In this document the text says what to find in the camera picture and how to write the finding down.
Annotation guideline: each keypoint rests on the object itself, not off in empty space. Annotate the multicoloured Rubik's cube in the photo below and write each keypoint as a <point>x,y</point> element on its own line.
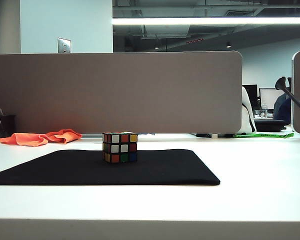
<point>120,147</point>

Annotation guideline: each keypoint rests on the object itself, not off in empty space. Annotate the black mouse pad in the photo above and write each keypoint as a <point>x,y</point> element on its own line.
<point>65,170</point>

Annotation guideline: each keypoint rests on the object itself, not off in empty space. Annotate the grey desk divider panel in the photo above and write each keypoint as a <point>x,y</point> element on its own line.
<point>115,92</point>

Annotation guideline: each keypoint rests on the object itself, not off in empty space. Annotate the black flat object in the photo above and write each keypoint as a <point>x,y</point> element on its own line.
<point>203,135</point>

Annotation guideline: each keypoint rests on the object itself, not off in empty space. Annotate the red ceiling sign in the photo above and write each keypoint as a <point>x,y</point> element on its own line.
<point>193,40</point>

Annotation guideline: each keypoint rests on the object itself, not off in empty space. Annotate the computer monitor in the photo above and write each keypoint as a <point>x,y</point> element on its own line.
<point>252,95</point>
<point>267,96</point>

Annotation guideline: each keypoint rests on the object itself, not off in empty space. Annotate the long ceiling light strip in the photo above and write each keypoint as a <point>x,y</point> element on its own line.
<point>190,20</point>

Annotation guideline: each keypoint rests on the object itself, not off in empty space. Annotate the black ceiling spot lamp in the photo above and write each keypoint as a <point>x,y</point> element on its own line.
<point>228,45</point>

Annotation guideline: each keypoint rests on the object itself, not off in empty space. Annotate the clear water bottle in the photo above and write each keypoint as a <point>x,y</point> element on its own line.
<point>264,111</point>

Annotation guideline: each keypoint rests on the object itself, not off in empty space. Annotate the black round base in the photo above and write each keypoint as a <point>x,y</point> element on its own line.
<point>268,125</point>

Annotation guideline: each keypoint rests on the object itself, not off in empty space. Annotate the orange cloth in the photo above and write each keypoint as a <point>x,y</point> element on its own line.
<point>27,138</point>

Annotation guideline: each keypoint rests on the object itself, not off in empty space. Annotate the person in blue top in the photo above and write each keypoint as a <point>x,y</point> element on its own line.
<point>282,107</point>

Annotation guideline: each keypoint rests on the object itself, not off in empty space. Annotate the black funnel-ended rod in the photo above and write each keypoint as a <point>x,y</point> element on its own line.
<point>281,83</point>

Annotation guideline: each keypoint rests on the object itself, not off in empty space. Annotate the dark desk container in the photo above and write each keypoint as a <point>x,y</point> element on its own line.
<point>2,125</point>

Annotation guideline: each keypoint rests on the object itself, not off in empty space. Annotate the white divider bracket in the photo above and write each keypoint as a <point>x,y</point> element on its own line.
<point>214,135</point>

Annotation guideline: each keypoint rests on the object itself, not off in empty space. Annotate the metal wall outlet plate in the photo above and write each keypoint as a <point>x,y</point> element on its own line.
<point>64,45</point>

